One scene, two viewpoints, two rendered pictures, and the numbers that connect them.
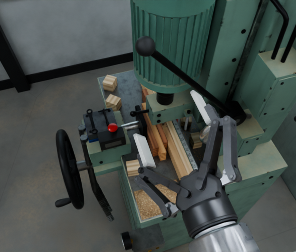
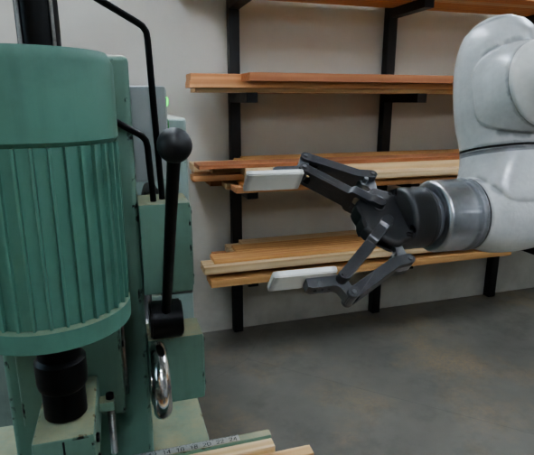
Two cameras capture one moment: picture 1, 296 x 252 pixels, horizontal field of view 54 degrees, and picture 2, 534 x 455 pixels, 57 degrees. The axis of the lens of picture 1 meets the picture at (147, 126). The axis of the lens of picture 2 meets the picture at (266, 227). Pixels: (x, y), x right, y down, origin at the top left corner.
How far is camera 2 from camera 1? 0.64 m
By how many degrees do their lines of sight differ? 78
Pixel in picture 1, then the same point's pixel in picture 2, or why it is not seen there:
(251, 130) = (189, 325)
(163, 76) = (116, 283)
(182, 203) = (398, 233)
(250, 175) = (203, 435)
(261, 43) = (130, 194)
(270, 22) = (128, 158)
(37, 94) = not seen: outside the picture
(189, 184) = (375, 218)
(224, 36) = not seen: hidden behind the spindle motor
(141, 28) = (70, 187)
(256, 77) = (157, 236)
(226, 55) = not seen: hidden behind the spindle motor
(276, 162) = (187, 403)
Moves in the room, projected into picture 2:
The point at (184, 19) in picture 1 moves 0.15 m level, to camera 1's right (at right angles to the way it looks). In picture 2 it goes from (114, 145) to (146, 136)
